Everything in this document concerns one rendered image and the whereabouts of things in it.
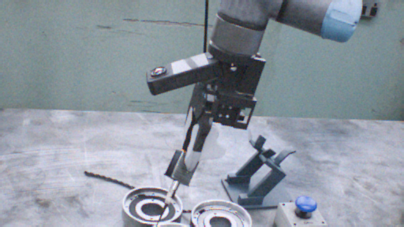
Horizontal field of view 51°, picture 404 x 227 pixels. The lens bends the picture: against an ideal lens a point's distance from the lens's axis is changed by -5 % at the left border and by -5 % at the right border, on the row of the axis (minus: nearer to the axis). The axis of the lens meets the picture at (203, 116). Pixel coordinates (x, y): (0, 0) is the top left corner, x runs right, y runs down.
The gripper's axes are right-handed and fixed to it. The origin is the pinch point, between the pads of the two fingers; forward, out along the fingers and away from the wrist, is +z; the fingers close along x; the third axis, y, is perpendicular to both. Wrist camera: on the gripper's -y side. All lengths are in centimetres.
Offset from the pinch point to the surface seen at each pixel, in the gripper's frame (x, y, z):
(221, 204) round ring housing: -0.3, 9.1, 8.6
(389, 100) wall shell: 158, 172, 35
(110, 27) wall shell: 156, -6, 27
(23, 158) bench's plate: 18.3, -27.8, 17.1
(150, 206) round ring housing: 0.9, -3.3, 11.6
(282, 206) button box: -2.9, 19.5, 6.0
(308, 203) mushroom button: -5.9, 22.3, 2.6
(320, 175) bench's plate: 13.6, 36.8, 8.4
